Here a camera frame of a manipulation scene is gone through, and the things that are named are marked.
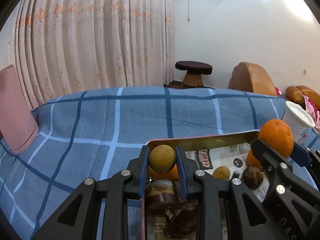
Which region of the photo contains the cut white-fleshed fruit half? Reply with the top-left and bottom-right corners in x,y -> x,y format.
147,217 -> 167,240

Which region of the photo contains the brown leather sofa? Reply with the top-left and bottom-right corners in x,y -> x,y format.
285,86 -> 320,109

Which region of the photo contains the blue plaid tablecloth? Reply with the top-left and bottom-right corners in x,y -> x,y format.
0,86 -> 320,240

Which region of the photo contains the pink cylindrical bin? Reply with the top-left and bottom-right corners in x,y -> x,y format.
0,65 -> 39,154

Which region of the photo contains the small dark brown fruit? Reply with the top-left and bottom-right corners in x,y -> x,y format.
163,200 -> 199,239

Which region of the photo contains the small brown longan fruit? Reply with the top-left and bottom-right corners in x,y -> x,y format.
149,145 -> 176,173

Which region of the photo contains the brown leather armchair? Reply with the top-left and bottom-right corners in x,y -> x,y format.
228,62 -> 277,96

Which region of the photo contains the dark round stool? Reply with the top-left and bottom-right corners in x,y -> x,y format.
175,61 -> 213,88

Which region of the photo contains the pink metal tin tray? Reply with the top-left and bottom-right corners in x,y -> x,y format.
142,131 -> 268,239

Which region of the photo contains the orange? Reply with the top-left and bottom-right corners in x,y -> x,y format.
246,150 -> 263,168
149,165 -> 179,180
258,119 -> 294,159

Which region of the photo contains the pink floral curtain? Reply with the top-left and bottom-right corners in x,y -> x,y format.
7,0 -> 174,109

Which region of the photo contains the small green-brown kiwi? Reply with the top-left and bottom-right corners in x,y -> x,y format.
212,166 -> 231,180

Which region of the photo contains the dark brown mangosteen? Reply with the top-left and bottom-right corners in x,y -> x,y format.
242,166 -> 264,190

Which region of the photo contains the white paper cup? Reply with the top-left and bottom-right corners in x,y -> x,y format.
282,101 -> 315,145

